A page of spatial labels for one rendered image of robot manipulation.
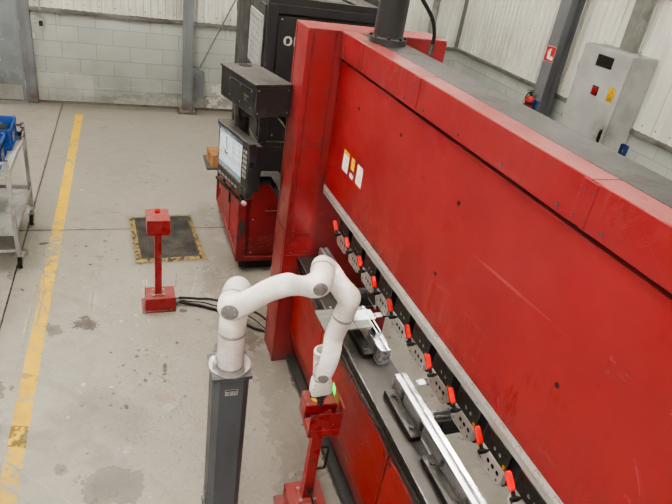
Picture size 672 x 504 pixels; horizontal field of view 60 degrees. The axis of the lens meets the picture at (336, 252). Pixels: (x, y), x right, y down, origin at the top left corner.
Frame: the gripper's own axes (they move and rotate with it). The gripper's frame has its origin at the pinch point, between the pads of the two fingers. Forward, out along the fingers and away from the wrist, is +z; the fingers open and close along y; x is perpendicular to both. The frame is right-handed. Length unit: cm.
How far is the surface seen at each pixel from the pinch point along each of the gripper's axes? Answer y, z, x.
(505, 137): -47, -139, 33
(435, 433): -41, -8, 37
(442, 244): -43, -87, 12
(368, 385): -25.4, -0.7, -4.7
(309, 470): 3, 50, -3
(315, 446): 0.4, 33.1, -2.4
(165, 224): 65, 1, -193
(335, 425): -6.8, 12.2, 4.9
